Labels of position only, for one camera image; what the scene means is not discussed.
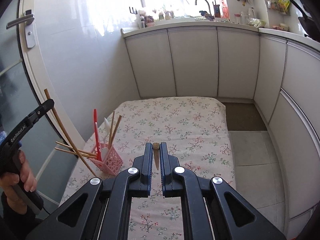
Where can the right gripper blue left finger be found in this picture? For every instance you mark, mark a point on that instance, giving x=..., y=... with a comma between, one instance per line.
x=146, y=170

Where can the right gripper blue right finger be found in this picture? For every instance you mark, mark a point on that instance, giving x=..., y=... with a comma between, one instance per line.
x=166, y=171

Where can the pink plastic utensil basket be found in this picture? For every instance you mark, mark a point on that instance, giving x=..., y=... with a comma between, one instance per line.
x=111, y=161

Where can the red plastic spoon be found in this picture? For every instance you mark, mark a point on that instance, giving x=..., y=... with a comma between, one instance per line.
x=96, y=131

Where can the white plastic spoon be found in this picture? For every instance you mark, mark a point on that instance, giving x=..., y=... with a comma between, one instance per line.
x=107, y=127

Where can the chrome kitchen faucet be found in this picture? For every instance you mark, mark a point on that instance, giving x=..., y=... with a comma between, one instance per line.
x=204, y=9

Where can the floral tablecloth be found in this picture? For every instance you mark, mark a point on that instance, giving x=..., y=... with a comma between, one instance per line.
x=195, y=131

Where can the clear plastic bottle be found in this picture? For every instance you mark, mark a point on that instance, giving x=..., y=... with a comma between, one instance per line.
x=251, y=15

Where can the yellow snack bag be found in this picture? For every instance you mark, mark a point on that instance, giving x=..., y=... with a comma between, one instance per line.
x=283, y=6

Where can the black wok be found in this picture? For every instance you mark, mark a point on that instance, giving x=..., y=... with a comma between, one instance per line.
x=307, y=23

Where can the silver door handle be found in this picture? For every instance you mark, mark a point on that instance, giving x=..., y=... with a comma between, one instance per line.
x=27, y=22

